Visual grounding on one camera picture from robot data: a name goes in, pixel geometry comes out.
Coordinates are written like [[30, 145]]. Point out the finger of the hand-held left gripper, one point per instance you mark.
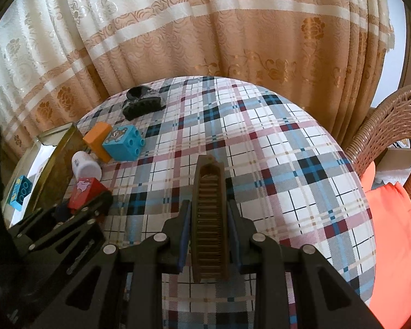
[[99, 202], [44, 217]]

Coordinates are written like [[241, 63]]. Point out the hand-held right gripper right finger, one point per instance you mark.
[[233, 236]]

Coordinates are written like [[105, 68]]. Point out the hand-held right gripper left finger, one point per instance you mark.
[[184, 240]]

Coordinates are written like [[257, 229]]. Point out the red toy block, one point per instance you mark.
[[85, 192]]

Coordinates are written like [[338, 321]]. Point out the brown comb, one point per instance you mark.
[[209, 219]]

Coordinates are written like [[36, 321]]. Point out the blue yellow print toy block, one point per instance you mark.
[[20, 192]]

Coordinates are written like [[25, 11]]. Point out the small white bottle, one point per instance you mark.
[[84, 166]]

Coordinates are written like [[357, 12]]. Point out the gold tin box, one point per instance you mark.
[[60, 164]]

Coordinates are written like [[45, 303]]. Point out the blue bear print toy block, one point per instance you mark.
[[123, 144]]

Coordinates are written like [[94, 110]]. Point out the orange toy block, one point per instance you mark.
[[97, 133]]

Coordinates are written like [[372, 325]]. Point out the plaid tablecloth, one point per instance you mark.
[[260, 161]]

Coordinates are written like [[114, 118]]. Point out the black hair clip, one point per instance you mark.
[[140, 106]]

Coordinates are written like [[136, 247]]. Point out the orange cloth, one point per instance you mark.
[[390, 246]]

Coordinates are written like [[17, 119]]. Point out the brown wicker chair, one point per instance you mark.
[[373, 130]]

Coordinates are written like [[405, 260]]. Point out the cardboard box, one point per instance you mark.
[[397, 159]]

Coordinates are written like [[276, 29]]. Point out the cream and orange curtain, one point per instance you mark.
[[191, 24]]

